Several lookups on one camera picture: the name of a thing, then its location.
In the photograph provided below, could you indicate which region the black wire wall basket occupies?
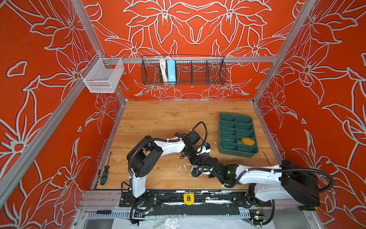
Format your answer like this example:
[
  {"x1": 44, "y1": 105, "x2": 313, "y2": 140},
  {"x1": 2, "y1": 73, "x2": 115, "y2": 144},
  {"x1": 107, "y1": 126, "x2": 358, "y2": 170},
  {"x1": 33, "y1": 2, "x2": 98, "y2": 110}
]
[{"x1": 141, "y1": 54, "x2": 227, "y2": 86}]

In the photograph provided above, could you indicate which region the purple sock beige toe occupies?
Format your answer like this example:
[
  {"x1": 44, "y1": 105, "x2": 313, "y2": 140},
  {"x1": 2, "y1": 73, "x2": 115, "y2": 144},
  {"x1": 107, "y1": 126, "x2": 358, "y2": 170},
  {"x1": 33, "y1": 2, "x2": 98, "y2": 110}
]
[{"x1": 199, "y1": 153, "x2": 210, "y2": 161}]

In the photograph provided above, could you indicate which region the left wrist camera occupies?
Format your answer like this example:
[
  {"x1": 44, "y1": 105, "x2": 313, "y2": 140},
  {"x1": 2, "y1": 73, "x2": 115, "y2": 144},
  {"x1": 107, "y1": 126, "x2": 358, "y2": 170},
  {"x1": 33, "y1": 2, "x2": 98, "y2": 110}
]
[{"x1": 196, "y1": 143, "x2": 211, "y2": 155}]

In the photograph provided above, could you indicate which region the white cable bundle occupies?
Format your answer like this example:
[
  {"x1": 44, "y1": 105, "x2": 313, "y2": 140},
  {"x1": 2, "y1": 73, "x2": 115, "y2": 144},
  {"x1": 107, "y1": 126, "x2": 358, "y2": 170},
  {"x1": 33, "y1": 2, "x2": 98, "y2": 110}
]
[{"x1": 159, "y1": 57, "x2": 169, "y2": 84}]

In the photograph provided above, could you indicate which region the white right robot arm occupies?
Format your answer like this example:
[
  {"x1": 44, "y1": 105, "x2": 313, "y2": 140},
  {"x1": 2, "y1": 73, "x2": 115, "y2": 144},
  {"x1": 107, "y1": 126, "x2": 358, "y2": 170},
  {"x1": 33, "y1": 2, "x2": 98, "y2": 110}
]
[{"x1": 191, "y1": 157, "x2": 335, "y2": 207}]

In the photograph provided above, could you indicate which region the metal hex key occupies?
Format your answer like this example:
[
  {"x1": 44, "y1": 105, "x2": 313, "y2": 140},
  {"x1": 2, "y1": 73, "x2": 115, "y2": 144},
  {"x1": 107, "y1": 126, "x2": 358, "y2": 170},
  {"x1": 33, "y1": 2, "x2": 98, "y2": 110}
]
[{"x1": 263, "y1": 151, "x2": 272, "y2": 166}]

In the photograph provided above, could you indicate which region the green plastic divider tray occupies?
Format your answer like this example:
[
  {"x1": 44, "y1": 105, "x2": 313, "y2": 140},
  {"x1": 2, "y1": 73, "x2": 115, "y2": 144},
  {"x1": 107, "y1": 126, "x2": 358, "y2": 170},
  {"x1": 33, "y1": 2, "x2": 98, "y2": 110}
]
[{"x1": 219, "y1": 113, "x2": 259, "y2": 158}]

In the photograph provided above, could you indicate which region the green striped sock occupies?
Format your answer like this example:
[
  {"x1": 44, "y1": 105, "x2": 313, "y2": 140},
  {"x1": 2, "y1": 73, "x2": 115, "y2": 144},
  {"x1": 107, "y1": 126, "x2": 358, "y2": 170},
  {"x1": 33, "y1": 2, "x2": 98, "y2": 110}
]
[{"x1": 237, "y1": 137, "x2": 255, "y2": 146}]

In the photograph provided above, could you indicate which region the clear plastic wall bin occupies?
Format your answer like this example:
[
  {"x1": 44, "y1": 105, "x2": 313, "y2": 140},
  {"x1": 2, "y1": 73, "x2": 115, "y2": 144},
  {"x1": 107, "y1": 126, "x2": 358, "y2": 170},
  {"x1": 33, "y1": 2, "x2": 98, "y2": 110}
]
[{"x1": 81, "y1": 53, "x2": 125, "y2": 93}]

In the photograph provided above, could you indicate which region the green handled screwdriver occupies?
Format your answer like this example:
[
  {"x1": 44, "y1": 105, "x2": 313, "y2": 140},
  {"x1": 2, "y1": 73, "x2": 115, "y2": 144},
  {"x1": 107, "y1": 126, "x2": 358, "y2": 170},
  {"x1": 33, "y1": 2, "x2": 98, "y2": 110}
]
[{"x1": 100, "y1": 165, "x2": 110, "y2": 186}]

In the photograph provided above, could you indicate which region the light blue box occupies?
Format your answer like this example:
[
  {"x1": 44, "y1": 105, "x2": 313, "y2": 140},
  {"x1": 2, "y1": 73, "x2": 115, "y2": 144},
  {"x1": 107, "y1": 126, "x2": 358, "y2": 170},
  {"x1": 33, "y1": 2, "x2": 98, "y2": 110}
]
[{"x1": 167, "y1": 59, "x2": 176, "y2": 85}]

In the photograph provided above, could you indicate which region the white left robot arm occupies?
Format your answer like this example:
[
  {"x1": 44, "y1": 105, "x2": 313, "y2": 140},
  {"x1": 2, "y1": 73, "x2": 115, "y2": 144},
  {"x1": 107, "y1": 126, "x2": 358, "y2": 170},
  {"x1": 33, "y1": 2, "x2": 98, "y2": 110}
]
[{"x1": 126, "y1": 131, "x2": 211, "y2": 198}]

